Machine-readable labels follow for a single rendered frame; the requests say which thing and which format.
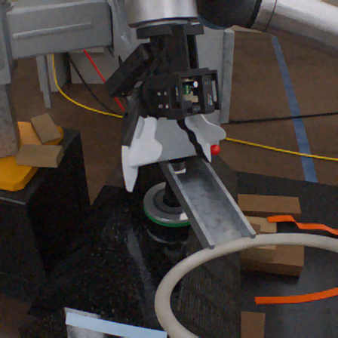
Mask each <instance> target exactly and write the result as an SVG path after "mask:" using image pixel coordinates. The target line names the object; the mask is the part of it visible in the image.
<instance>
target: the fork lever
mask: <svg viewBox="0 0 338 338"><path fill-rule="evenodd" d="M192 157H193V159H194V161H195V163H196V164H197V166H198V168H199V170H195V171H187V172H182V173H179V174H175V173H174V170H173V168H172V167H171V165H170V163H169V161H160V162H159V165H160V167H161V169H162V170H163V172H164V174H165V176H166V177H167V180H168V182H169V183H170V185H171V188H172V190H173V191H174V194H175V196H176V197H177V198H178V200H179V203H180V205H181V207H182V208H183V210H184V212H185V214H186V216H187V218H188V220H189V223H190V225H191V227H192V228H193V230H194V232H195V234H196V236H197V238H198V240H199V242H200V244H201V246H202V247H203V249H206V248H208V247H209V249H210V250H214V247H215V244H218V243H221V242H224V241H229V240H233V239H237V238H243V237H246V236H249V237H250V238H251V239H253V238H255V237H256V233H255V231H254V229H253V228H252V226H251V225H250V224H249V222H248V221H247V219H246V218H245V216H244V214H243V213H242V212H241V210H240V209H239V208H238V206H237V204H236V203H235V202H234V199H232V197H231V196H230V194H229V193H228V191H227V189H226V188H225V186H224V185H223V184H222V182H221V181H220V179H219V178H218V176H217V174H216V173H215V171H214V169H213V168H212V167H211V166H210V164H209V163H207V162H206V161H204V159H203V158H201V157H200V156H199V155H192Z"/></svg>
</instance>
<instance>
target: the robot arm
mask: <svg viewBox="0 0 338 338"><path fill-rule="evenodd" d="M124 5H125V10H126V15H127V16H126V21H127V26H128V27H130V28H138V29H136V33H137V40H143V39H148V38H150V42H149V43H140V44H139V45H138V46H137V48H136V49H135V50H134V51H133V52H132V54H130V55H129V56H128V58H127V59H126V60H125V61H124V62H123V64H121V65H120V66H119V67H118V68H117V69H116V70H115V71H114V73H113V74H112V75H111V76H110V77H109V79H108V80H107V81H106V82H105V86H106V90H107V92H108V95H109V98H114V97H118V98H124V97H127V96H130V95H131V94H132V95H131V98H130V99H129V101H128V104H127V106H126V107H125V108H124V112H123V116H122V123H121V145H122V164H123V171H124V180H125V185H126V190H127V191H128V192H133V189H134V184H135V182H136V181H137V178H138V176H137V175H138V167H139V166H142V165H145V164H151V163H155V162H156V161H157V160H158V158H159V157H160V155H161V150H162V147H161V144H160V143H159V142H158V141H157V140H156V139H155V131H156V128H157V124H158V122H157V120H159V118H167V120H177V124H178V125H179V126H180V128H181V129H183V130H184V131H185V132H186V133H187V135H188V138H189V142H190V143H193V145H194V147H195V152H196V154H198V155H199V156H200V157H201V158H203V159H204V161H206V162H207V163H210V162H211V153H210V143H211V142H214V141H218V140H222V139H224V138H225V137H226V133H225V131H224V130H223V129H222V128H220V127H218V126H217V125H215V124H212V123H210V122H208V121H207V120H206V119H205V118H204V116H203V115H207V114H211V113H213V112H214V110H222V106H221V104H220V87H219V77H218V74H217V69H213V70H209V69H208V68H201V69H199V60H198V52H197V44H196V36H197V35H203V34H204V26H205V27H207V28H210V29H214V30H223V29H227V28H231V27H232V26H234V25H237V26H240V27H242V28H245V29H249V30H252V29H255V30H258V31H261V32H263V33H265V34H269V35H273V36H276V37H279V38H282V39H284V40H287V41H291V42H294V43H297V44H299V45H302V46H303V47H307V48H311V49H314V50H316V51H318V52H321V53H323V54H328V55H331V56H332V57H335V58H337V59H338V8H337V7H334V6H333V5H330V4H328V3H325V2H321V1H319V0H124ZM196 20H197V21H198V22H199V23H200V24H196V25H194V24H191V22H195V21H196ZM212 81H215V85H216V95H217V101H214V95H213V85H212ZM148 115H149V118H147V116H148Z"/></svg>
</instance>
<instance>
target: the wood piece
mask: <svg viewBox="0 0 338 338"><path fill-rule="evenodd" d="M63 156H64V154H63V146H61V145H52V146H48V145H35V144H23V145H22V146H21V147H20V149H19V150H18V152H17V154H16V155H15V157H16V163H17V165H24V166H36V167H58V165H59V163H60V161H61V159H62V157H63Z"/></svg>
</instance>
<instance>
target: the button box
mask: <svg viewBox="0 0 338 338"><path fill-rule="evenodd" d="M234 34H235V32H234V31H233V30H231V29H229V28H227V29H226V31H224V40H223V65H222V84H221V93H220V104H221V106H222V110H220V120H219V122H220V124H223V123H224V124H227V123H229V108H230V100H231V97H230V93H231V84H232V63H233V55H234V54H233V48H234V40H235V37H234Z"/></svg>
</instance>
